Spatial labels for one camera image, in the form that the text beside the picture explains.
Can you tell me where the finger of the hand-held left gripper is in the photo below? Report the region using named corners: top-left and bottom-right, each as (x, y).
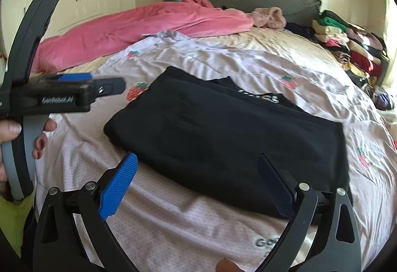
top-left (90, 78), bottom-right (126, 103)
top-left (57, 73), bottom-right (94, 83)

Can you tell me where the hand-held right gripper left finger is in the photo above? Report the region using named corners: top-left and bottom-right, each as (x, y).
top-left (33, 152), bottom-right (140, 272)

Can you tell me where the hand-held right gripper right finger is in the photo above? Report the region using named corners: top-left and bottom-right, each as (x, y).
top-left (257, 153), bottom-right (362, 272)

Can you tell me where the black sweater with orange patches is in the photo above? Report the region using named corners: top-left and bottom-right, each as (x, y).
top-left (104, 66), bottom-right (352, 218)

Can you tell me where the white bag of clothes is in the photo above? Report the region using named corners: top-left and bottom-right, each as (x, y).
top-left (370, 86), bottom-right (397, 115)

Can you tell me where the pile of folded clothes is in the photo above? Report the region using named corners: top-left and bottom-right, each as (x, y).
top-left (312, 9), bottom-right (390, 88)

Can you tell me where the person's left hand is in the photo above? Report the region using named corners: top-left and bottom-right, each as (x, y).
top-left (0, 116), bottom-right (58, 196)

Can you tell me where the pink duvet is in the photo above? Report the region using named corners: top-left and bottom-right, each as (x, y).
top-left (31, 0), bottom-right (255, 73)

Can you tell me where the strawberry print pink blanket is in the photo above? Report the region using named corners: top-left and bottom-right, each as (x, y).
top-left (34, 30), bottom-right (397, 272)

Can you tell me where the yellow-green garment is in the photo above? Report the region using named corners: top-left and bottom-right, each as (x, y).
top-left (0, 194), bottom-right (36, 260)

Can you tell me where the dark navy garment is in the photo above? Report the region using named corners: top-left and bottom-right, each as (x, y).
top-left (284, 22), bottom-right (318, 42)

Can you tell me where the fluffy pink garment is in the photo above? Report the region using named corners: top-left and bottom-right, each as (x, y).
top-left (251, 7), bottom-right (286, 31)

